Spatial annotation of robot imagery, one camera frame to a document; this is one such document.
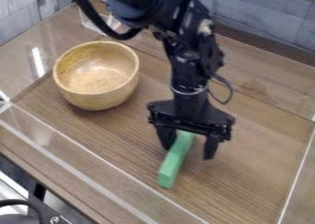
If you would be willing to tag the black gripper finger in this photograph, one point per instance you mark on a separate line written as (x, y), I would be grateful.
(209, 146)
(166, 136)

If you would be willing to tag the green rectangular block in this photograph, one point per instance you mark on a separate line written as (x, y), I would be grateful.
(170, 165)

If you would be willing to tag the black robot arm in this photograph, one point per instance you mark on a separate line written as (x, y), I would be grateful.
(181, 24)

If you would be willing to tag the wooden bowl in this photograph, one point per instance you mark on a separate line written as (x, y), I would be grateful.
(96, 74)

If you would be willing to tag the clear acrylic front wall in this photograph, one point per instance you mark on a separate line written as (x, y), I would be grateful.
(108, 195)

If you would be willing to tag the clear acrylic corner bracket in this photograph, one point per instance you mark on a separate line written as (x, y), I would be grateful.
(102, 24)

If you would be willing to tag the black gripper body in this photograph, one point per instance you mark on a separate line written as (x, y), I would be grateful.
(189, 113)

